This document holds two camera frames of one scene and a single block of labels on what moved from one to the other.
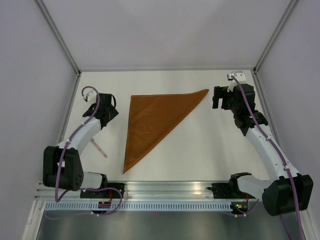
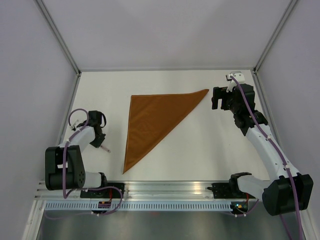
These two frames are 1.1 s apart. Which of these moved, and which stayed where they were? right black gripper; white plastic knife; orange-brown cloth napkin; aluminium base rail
Moved: white plastic knife
Stayed: right black gripper; orange-brown cloth napkin; aluminium base rail
